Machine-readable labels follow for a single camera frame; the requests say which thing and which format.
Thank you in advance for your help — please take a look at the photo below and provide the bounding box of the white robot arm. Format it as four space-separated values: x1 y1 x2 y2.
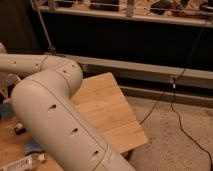
0 44 135 171

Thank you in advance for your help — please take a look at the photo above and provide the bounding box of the blue sponge cloth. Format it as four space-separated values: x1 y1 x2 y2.
24 140 44 155

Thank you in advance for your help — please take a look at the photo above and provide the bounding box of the cluttered background shelf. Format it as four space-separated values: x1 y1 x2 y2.
30 0 213 29

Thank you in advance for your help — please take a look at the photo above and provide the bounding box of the white tube packet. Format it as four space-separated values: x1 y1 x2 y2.
0 156 36 171

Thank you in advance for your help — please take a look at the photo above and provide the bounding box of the grey metal pole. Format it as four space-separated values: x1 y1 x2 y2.
32 0 56 55

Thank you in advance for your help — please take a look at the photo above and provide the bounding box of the black power cable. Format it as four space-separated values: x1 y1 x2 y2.
139 27 213 168

